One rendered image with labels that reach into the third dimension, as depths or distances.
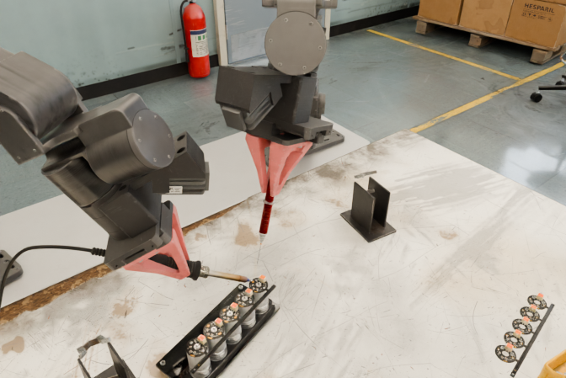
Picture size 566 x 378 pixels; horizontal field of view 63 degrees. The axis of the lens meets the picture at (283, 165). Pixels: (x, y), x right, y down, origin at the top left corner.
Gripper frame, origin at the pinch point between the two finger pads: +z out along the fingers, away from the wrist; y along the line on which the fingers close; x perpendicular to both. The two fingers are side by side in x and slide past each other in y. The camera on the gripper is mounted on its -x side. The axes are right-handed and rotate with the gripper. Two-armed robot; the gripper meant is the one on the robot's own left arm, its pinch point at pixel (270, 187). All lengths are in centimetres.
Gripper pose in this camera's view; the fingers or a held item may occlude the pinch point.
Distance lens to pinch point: 56.8
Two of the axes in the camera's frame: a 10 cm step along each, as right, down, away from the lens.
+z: -1.8, 9.4, 2.8
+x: 5.1, -1.6, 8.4
